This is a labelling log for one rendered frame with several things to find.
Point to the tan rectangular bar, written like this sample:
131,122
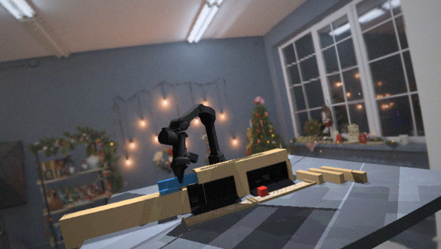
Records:
329,175

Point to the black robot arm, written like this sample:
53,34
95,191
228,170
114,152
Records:
173,135

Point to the small red block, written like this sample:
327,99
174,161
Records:
262,191

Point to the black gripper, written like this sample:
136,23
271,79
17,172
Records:
179,162

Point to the brown rectangular bar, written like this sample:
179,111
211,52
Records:
353,175

